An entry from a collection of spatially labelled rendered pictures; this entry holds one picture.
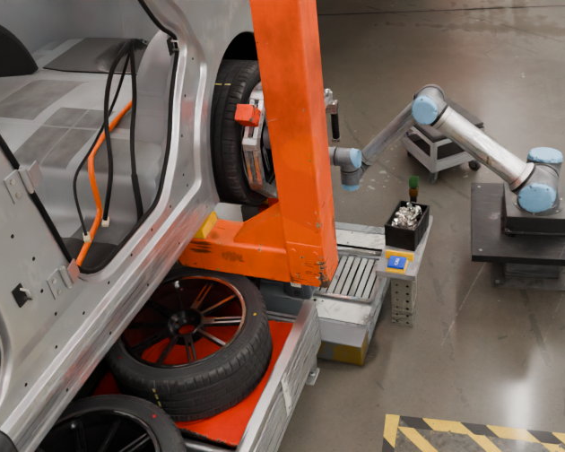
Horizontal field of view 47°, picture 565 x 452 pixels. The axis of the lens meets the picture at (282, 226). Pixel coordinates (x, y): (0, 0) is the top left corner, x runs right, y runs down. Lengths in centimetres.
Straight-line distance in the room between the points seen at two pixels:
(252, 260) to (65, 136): 98
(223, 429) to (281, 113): 118
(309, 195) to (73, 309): 89
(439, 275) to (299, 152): 143
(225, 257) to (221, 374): 52
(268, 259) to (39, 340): 102
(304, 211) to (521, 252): 117
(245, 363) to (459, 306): 123
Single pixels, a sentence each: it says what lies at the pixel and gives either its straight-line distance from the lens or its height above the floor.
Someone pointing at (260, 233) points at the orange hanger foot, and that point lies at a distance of 258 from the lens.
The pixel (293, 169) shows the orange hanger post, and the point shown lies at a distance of 231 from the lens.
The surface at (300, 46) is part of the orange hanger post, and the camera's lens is 208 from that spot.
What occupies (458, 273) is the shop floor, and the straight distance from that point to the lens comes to 347.
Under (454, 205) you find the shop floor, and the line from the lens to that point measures 393.
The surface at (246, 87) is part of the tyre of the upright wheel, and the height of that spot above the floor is 114.
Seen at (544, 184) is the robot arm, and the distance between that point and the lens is 299.
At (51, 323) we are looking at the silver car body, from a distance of 202.
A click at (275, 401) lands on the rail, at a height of 34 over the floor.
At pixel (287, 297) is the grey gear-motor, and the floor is 23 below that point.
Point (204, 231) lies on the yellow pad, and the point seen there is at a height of 71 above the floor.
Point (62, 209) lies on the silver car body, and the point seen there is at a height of 82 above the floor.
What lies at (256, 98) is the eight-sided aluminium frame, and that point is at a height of 110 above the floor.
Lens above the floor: 230
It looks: 37 degrees down
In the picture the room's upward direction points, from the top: 8 degrees counter-clockwise
